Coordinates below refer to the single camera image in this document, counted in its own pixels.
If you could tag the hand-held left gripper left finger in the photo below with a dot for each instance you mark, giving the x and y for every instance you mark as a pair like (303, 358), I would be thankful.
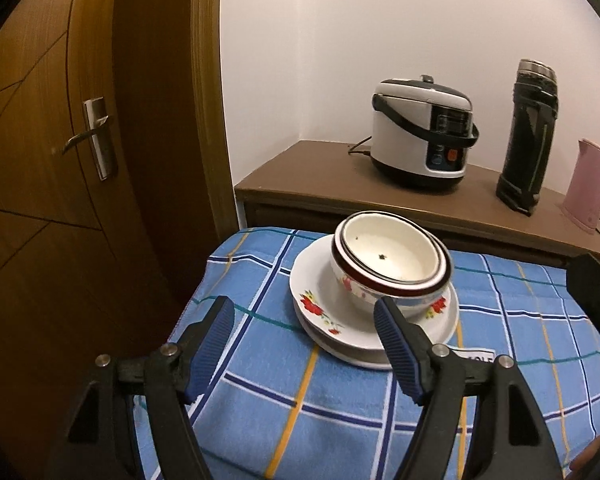
(210, 355)

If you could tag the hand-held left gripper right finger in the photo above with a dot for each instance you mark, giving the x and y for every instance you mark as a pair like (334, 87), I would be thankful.
(397, 355)

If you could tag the plain white plate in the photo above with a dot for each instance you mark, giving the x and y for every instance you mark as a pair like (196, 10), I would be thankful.
(360, 360)

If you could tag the pink plastic bowl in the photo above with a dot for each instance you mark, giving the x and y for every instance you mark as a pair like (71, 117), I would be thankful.
(380, 287)

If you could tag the white plate with red flowers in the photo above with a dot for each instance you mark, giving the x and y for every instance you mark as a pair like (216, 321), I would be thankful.
(310, 280)

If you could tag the person's right hand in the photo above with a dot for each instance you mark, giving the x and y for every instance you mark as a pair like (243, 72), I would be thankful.
(587, 457)

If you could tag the blue plaid tablecloth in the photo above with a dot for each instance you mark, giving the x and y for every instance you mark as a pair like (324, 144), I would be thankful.
(290, 410)

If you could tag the pink electric kettle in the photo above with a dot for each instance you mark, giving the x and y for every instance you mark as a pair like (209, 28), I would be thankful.
(587, 185)

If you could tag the tall black thermos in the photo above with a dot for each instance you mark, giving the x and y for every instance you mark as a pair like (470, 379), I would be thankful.
(525, 145)

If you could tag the brown wooden cabinet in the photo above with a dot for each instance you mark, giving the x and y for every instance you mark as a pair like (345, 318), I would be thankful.
(320, 180)

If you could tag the white and black rice cooker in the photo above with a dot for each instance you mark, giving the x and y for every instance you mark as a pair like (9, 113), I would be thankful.
(410, 130)

